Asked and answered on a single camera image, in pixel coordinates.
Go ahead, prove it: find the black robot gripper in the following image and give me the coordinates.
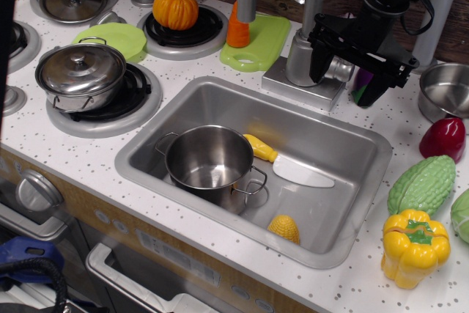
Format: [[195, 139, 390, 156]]
[[308, 7, 418, 108]]

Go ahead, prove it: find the silver faucet lever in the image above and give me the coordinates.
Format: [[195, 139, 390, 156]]
[[324, 56, 355, 83]]

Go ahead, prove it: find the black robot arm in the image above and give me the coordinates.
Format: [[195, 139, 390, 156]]
[[308, 0, 435, 107]]

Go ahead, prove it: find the grey vertical pole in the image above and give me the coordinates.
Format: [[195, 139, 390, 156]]
[[412, 0, 453, 74]]

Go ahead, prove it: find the purple toy eggplant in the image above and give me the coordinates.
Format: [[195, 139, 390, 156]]
[[351, 68, 374, 106]]

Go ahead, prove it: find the silver toy faucet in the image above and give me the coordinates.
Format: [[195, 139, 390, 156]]
[[236, 0, 355, 111]]

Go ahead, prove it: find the green cutting board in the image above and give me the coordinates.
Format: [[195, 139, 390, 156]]
[[219, 13, 291, 73]]

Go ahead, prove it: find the steel pot at right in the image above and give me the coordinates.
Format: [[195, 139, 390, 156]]
[[418, 63, 468, 128]]

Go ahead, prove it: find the grey sink basin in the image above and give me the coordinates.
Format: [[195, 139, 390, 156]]
[[115, 76, 392, 269]]

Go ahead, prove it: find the orange toy carrot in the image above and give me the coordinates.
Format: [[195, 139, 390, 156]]
[[226, 1, 250, 48]]

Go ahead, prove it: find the red toy pepper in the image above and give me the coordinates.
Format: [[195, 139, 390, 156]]
[[419, 117, 466, 163]]

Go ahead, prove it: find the green toy bitter gourd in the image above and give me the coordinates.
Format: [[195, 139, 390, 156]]
[[387, 155, 456, 216]]

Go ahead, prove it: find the back right stove burner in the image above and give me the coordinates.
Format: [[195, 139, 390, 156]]
[[138, 5, 228, 61]]

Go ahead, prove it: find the yellow toy corn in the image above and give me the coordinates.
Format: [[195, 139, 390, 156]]
[[267, 215, 300, 245]]

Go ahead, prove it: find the steel pot in sink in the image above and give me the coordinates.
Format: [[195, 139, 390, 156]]
[[154, 125, 267, 214]]

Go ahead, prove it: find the green toy cabbage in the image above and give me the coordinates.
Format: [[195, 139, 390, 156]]
[[451, 190, 469, 243]]

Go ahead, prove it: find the yellow toy bell pepper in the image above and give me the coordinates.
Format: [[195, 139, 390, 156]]
[[381, 209, 451, 290]]

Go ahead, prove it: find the orange toy pumpkin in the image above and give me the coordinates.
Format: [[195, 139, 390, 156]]
[[152, 0, 199, 31]]

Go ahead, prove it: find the front stove burner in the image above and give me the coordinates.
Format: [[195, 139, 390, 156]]
[[46, 64, 163, 139]]

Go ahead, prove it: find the green plastic plate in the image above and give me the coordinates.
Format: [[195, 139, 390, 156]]
[[73, 23, 147, 62]]

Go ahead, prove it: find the lidded steel pot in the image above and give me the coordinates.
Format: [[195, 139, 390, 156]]
[[35, 40, 127, 113]]

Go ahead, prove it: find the steel pot lid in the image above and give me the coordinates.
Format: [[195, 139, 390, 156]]
[[39, 0, 107, 23]]

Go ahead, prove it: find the far left stove burner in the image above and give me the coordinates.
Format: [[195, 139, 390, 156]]
[[7, 21, 41, 74]]

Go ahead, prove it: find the grey oven dial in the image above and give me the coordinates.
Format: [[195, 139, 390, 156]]
[[15, 169, 67, 224]]

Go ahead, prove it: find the yellow handled toy knife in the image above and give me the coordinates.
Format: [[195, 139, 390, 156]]
[[243, 134, 335, 188]]

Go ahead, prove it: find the oven door handle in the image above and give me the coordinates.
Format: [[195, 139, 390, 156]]
[[86, 243, 214, 312]]

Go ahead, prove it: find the dark foreground post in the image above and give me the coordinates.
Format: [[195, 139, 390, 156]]
[[0, 0, 23, 152]]

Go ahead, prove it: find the blue black cable object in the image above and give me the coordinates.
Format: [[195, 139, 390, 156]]
[[1, 236, 67, 312]]

